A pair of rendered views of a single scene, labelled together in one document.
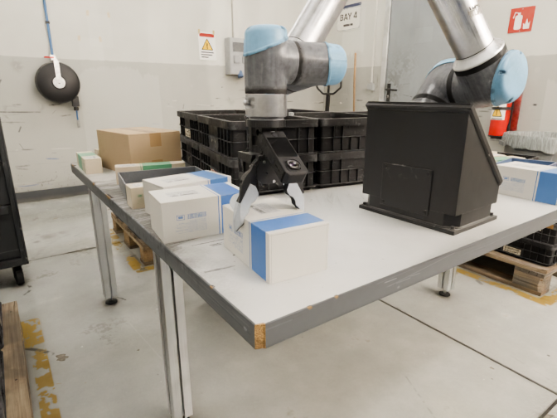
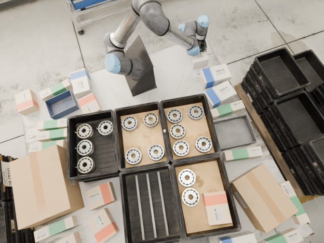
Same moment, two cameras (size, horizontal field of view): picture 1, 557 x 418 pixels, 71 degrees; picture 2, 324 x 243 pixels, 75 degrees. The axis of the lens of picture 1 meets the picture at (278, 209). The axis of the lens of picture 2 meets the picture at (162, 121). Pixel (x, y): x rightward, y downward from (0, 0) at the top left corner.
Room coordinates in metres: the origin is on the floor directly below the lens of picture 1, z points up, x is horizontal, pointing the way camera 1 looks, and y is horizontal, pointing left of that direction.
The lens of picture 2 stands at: (1.80, 0.10, 2.14)
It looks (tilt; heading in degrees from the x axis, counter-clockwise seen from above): 70 degrees down; 204
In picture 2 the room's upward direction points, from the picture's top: 9 degrees counter-clockwise
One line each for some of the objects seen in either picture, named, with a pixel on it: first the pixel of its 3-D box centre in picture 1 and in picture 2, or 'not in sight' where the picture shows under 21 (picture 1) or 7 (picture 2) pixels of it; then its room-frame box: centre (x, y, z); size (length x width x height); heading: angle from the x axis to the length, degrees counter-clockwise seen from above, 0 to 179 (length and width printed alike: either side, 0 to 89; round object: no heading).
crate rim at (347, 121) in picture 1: (327, 118); (140, 134); (1.50, -0.19, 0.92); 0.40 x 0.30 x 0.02; 25
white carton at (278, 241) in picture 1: (272, 235); (196, 54); (0.71, 0.01, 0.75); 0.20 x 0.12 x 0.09; 30
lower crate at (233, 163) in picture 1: (254, 165); not in sight; (1.38, 0.09, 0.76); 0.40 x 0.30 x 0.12; 25
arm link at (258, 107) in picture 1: (264, 107); (201, 33); (0.73, 0.03, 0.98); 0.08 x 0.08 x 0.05
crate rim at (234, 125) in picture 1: (253, 120); (188, 126); (1.38, 0.09, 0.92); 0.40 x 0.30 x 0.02; 25
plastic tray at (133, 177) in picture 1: (164, 181); (231, 132); (1.28, 0.38, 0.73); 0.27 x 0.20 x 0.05; 117
